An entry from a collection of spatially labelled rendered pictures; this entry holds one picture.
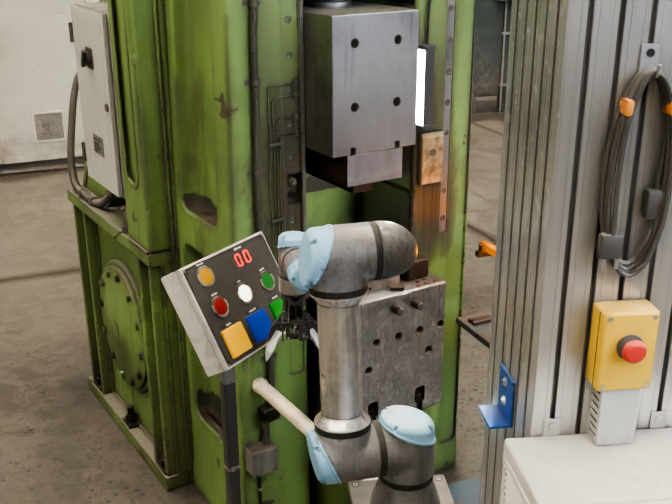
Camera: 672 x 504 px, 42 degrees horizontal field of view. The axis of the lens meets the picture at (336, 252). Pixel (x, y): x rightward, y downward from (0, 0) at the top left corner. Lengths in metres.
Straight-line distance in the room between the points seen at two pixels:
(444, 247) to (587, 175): 1.80
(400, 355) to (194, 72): 1.11
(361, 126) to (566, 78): 1.36
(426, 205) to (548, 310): 1.64
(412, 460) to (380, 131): 1.12
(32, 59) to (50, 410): 4.17
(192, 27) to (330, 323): 1.37
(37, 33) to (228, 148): 5.26
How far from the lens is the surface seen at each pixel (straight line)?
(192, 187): 2.94
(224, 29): 2.49
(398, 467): 1.85
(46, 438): 3.92
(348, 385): 1.76
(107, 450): 3.77
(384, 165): 2.66
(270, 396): 2.76
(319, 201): 3.15
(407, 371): 2.91
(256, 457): 2.91
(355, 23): 2.52
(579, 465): 1.43
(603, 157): 1.33
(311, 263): 1.65
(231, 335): 2.26
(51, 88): 7.77
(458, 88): 2.98
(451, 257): 3.14
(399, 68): 2.63
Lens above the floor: 2.02
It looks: 21 degrees down
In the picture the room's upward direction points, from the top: straight up
